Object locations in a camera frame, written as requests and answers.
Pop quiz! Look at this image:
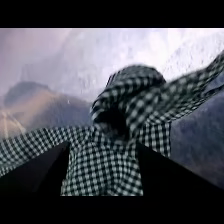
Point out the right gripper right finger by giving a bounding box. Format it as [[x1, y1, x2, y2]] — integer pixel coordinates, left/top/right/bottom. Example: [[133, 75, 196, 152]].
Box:
[[135, 141, 224, 197]]

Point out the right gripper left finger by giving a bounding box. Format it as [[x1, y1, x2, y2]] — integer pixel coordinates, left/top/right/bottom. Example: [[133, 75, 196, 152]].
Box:
[[0, 141, 72, 197]]

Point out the checked shirt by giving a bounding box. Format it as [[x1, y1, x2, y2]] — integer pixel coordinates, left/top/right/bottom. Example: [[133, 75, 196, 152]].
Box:
[[0, 49, 224, 197]]

